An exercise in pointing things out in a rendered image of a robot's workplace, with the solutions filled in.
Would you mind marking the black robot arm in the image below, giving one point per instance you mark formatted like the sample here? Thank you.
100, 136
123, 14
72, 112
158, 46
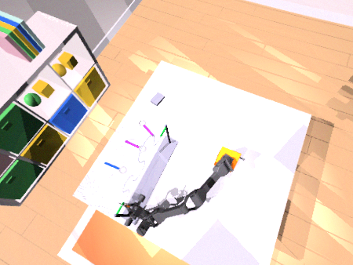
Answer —
198, 196

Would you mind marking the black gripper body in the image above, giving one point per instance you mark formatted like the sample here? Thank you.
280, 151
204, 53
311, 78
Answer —
129, 220

